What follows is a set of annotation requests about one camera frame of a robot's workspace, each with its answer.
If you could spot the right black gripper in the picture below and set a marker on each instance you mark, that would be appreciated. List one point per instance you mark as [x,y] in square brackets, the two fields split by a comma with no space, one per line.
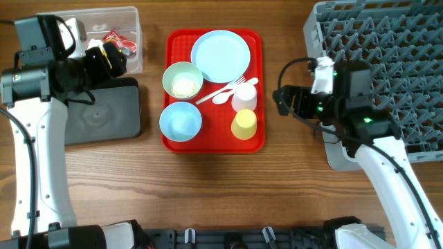
[303,94]

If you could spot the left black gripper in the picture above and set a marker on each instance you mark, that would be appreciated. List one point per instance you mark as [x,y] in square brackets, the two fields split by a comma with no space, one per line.
[103,72]

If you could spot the yellow snack wrapper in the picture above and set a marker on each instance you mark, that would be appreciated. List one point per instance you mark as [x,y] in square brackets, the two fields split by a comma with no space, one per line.
[115,58]

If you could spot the white tissue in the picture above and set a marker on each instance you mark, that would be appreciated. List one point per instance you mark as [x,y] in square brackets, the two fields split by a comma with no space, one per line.
[95,43]

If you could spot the red snack wrapper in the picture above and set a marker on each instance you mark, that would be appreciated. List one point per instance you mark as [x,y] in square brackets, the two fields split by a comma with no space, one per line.
[125,46]

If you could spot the yellow plastic cup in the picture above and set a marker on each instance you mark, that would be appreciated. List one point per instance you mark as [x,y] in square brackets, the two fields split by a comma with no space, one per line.
[244,125]

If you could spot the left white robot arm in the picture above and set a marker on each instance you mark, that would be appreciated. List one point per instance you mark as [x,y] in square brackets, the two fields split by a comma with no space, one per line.
[44,216]

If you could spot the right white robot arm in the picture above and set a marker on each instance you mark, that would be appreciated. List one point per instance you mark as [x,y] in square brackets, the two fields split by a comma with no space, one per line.
[340,103]

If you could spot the grey dishwasher rack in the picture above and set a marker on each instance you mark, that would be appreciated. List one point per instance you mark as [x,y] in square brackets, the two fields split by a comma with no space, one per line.
[401,42]

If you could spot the clear plastic bin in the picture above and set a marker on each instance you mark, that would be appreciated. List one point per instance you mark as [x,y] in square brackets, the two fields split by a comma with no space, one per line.
[98,22]

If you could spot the black bin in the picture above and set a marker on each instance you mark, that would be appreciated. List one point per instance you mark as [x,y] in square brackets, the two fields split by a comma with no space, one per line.
[115,115]

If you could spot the white plastic fork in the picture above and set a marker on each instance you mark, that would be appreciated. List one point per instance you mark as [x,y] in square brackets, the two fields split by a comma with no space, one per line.
[229,86]

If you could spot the green bowl with rice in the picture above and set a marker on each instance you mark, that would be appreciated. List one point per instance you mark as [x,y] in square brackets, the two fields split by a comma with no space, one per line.
[182,80]

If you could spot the white plastic spoon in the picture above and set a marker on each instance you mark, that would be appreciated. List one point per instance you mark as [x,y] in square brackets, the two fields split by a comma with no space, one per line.
[223,97]

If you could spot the light blue plate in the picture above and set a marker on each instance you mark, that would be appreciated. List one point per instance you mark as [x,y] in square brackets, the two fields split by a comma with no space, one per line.
[221,55]

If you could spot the red plastic tray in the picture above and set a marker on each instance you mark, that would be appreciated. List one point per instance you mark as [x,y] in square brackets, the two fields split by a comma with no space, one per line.
[215,135]

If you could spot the light blue bowl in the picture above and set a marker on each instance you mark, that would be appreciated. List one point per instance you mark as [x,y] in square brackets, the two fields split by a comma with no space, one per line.
[180,121]

